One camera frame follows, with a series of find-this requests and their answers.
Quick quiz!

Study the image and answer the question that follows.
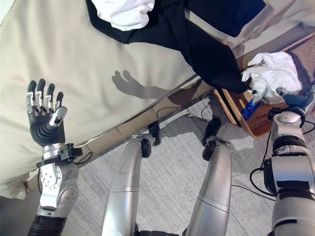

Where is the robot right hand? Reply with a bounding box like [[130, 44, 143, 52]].
[[248, 86, 315, 109]]

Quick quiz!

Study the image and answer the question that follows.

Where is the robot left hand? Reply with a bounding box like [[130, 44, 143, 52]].
[[26, 78, 68, 146]]

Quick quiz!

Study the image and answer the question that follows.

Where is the white cloth garment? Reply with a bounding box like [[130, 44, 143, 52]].
[[241, 51, 303, 104]]

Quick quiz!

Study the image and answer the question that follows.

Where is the brown wicker basket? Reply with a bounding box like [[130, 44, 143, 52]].
[[213, 31, 315, 138]]

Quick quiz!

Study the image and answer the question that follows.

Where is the blue item in basket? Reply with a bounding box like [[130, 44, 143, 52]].
[[241, 97, 259, 119]]

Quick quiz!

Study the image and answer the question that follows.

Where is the bed with beige sheet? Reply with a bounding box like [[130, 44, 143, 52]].
[[0, 0, 315, 200]]

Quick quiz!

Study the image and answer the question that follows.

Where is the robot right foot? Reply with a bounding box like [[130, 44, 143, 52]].
[[201, 117, 222, 161]]

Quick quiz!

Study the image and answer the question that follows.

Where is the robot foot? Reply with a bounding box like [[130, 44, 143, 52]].
[[201, 117, 222, 161], [147, 120, 162, 146]]

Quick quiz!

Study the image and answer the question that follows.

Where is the robot left leg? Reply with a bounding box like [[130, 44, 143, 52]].
[[101, 134, 152, 236]]

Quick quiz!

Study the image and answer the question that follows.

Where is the robot leg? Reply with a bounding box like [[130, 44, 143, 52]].
[[184, 137, 232, 236], [101, 134, 152, 236]]

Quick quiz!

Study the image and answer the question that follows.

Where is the navy blue garment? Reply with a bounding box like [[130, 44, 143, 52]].
[[216, 0, 268, 38]]

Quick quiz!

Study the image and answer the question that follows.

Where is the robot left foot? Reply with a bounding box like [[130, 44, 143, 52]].
[[147, 120, 162, 146]]

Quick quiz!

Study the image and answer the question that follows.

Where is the black garment with beige stripe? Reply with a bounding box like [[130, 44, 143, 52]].
[[85, 0, 249, 93]]

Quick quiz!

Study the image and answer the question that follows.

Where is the robot right leg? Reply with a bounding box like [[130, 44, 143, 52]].
[[184, 137, 232, 236]]

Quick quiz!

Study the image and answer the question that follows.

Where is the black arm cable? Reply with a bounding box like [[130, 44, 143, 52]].
[[249, 131, 277, 197]]

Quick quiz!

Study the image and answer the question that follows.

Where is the black floor cable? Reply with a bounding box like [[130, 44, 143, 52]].
[[154, 96, 212, 121]]

